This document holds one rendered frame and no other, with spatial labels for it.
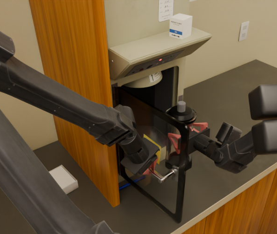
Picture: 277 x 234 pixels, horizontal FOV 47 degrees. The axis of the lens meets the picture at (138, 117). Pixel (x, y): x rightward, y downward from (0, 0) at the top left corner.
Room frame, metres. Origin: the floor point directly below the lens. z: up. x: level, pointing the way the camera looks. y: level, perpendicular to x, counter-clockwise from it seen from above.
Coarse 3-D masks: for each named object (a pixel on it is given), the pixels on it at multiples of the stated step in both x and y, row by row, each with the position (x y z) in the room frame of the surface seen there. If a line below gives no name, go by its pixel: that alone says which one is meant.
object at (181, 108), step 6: (180, 102) 0.92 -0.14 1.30; (174, 108) 0.93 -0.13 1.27; (180, 108) 0.91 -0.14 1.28; (186, 108) 0.93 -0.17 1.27; (168, 114) 0.91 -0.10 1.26; (174, 114) 0.89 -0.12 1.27; (180, 114) 0.89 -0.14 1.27; (186, 114) 0.89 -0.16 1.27; (192, 114) 0.90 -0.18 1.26; (180, 120) 0.87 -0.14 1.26
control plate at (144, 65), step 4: (176, 52) 0.93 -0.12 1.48; (180, 52) 0.95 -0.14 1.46; (164, 56) 0.90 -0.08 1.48; (168, 56) 0.92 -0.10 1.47; (172, 56) 0.95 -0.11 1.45; (176, 56) 0.97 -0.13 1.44; (152, 60) 0.87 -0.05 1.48; (156, 60) 0.90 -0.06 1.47; (160, 60) 0.92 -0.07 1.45; (164, 60) 0.94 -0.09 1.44; (140, 64) 0.85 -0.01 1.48; (144, 64) 0.87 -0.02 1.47; (148, 64) 0.89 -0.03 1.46; (152, 64) 0.91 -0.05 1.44; (160, 64) 0.96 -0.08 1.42; (132, 68) 0.85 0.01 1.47; (136, 68) 0.86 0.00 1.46; (140, 68) 0.89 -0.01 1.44; (144, 68) 0.91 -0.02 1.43; (148, 68) 0.94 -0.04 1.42; (136, 72) 0.91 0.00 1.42
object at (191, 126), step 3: (195, 111) 0.93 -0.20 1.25; (195, 114) 0.91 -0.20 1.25; (192, 117) 0.89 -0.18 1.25; (195, 117) 0.89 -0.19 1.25; (186, 120) 0.87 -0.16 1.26; (189, 120) 0.87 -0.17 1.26; (192, 120) 0.88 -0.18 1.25; (195, 120) 0.89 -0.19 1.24; (192, 123) 0.89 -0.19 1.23; (189, 126) 0.88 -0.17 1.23; (192, 126) 0.89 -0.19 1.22; (189, 129) 0.88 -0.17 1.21; (192, 129) 0.89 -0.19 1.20; (189, 156) 0.88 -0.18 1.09; (189, 159) 0.88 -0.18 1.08; (189, 162) 0.88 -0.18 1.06
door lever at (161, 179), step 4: (148, 168) 0.70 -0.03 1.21; (152, 172) 0.68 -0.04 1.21; (156, 172) 0.68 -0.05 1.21; (172, 172) 0.68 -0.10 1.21; (156, 176) 0.67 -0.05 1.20; (160, 176) 0.66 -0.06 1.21; (164, 176) 0.67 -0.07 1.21; (168, 176) 0.67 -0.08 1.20; (160, 180) 0.65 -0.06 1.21; (164, 180) 0.65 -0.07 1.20
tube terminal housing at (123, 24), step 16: (112, 0) 0.91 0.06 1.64; (128, 0) 0.94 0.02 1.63; (144, 0) 0.97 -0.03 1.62; (176, 0) 1.04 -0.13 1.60; (112, 16) 0.91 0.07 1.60; (128, 16) 0.94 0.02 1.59; (144, 16) 0.97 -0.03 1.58; (112, 32) 0.91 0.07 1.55; (128, 32) 0.94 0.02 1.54; (144, 32) 0.97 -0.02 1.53; (160, 32) 1.01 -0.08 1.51; (176, 64) 1.05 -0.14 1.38; (112, 80) 0.90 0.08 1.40; (128, 80) 0.93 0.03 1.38; (176, 80) 1.09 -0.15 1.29; (176, 96) 1.09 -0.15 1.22
